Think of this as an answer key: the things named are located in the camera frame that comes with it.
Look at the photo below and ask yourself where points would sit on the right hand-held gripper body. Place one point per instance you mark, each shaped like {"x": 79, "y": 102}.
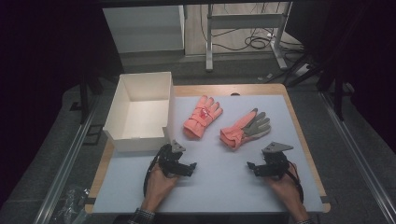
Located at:
{"x": 275, "y": 165}

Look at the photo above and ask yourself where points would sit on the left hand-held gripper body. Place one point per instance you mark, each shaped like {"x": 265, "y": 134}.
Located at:
{"x": 169, "y": 160}

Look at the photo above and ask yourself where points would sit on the pink glove with grey palm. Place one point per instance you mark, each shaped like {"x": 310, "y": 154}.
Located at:
{"x": 236, "y": 133}

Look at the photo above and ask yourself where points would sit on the pink glove with red print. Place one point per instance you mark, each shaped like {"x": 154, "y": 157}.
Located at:
{"x": 199, "y": 119}

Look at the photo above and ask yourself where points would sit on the white cardboard box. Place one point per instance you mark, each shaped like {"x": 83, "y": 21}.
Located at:
{"x": 146, "y": 115}

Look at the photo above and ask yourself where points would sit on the person's right hand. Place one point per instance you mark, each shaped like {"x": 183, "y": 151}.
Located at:
{"x": 288, "y": 189}

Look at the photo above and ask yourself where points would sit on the person's left hand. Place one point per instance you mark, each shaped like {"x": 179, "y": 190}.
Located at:
{"x": 158, "y": 186}

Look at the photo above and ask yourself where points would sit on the light grey table mat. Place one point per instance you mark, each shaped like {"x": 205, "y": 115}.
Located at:
{"x": 218, "y": 183}

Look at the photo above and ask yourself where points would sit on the dark metal stand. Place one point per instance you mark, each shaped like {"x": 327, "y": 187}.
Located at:
{"x": 339, "y": 96}
{"x": 84, "y": 99}

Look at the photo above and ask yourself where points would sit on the white power strip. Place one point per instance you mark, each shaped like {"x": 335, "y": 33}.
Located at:
{"x": 302, "y": 69}

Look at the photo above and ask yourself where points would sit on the clear plastic bag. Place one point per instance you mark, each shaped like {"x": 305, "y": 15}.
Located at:
{"x": 73, "y": 203}

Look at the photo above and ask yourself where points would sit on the white cabinet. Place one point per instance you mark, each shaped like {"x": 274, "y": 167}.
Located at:
{"x": 146, "y": 28}

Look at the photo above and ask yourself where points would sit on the aluminium rail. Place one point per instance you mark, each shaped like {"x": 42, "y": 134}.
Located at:
{"x": 358, "y": 158}
{"x": 67, "y": 168}

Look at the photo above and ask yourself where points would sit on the grey metal desk frame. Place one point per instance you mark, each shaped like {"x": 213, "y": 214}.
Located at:
{"x": 246, "y": 21}

